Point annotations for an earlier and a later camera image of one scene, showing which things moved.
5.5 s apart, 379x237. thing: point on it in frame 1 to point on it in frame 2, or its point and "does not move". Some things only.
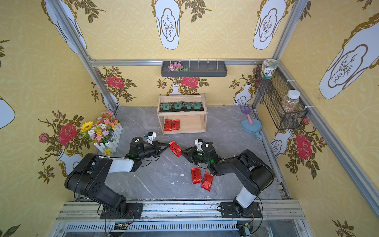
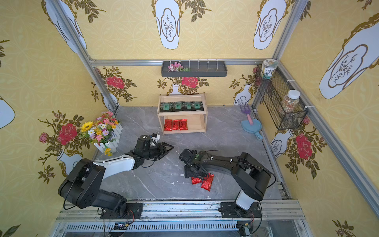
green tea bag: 166,107 does not move
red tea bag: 175,124 does not move
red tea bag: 175,148 to 183,124
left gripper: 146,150 does not move
